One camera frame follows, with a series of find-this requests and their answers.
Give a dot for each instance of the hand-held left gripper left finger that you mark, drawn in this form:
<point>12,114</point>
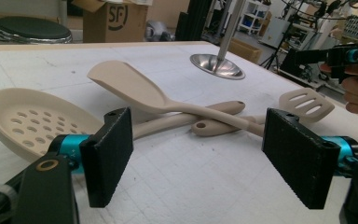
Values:
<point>105,161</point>

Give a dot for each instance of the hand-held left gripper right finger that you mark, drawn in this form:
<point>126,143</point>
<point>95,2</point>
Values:
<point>295,161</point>

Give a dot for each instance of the beige slotted spatula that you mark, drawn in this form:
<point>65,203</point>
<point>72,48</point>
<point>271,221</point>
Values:
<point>307,104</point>

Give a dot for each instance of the beige solid spatula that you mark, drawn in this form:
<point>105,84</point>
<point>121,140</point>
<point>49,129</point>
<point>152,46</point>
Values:
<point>127,84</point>

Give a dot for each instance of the beige perforated skimmer spoon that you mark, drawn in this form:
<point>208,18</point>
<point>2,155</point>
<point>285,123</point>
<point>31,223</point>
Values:
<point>28,124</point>

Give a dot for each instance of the metal utensil stand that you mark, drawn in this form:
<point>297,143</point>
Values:
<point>217,67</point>

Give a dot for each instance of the low brown box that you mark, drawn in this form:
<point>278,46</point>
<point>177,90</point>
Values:
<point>245,49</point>

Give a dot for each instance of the white storage shelf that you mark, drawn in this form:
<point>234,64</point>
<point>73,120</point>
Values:
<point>254,17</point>

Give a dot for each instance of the white foam mat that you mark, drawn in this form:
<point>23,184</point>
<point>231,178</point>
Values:
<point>174,186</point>

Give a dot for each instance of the cardboard box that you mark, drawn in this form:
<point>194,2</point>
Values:
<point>115,28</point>

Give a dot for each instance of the black round stool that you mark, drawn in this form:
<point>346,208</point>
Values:
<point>31,29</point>

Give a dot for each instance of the black frame post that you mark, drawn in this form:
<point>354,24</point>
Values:
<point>199,18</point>

